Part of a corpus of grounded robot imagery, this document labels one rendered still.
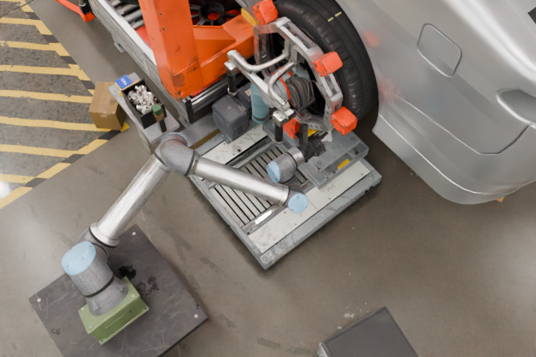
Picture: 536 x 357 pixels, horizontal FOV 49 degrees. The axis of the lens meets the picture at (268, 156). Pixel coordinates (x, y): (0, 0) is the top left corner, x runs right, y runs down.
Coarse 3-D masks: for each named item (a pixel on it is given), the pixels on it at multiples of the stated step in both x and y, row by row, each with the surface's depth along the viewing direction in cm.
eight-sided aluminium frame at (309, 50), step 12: (276, 24) 246; (288, 24) 247; (264, 36) 273; (288, 36) 243; (300, 36) 244; (264, 48) 280; (300, 48) 241; (312, 48) 240; (264, 60) 284; (312, 60) 239; (264, 72) 285; (324, 84) 242; (336, 84) 245; (336, 96) 246; (336, 108) 255; (300, 120) 283; (312, 120) 276; (324, 120) 261
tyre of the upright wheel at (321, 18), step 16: (288, 0) 251; (304, 0) 247; (320, 0) 245; (288, 16) 252; (304, 16) 242; (320, 16) 241; (336, 16) 241; (320, 32) 238; (336, 32) 239; (352, 32) 240; (336, 48) 237; (352, 48) 240; (352, 64) 240; (368, 64) 244; (352, 80) 242; (368, 80) 248; (352, 96) 247; (368, 96) 252; (352, 112) 254; (368, 112) 266
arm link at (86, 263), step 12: (72, 252) 252; (84, 252) 247; (96, 252) 251; (72, 264) 244; (84, 264) 245; (96, 264) 248; (72, 276) 246; (84, 276) 246; (96, 276) 247; (108, 276) 252; (84, 288) 248; (96, 288) 248
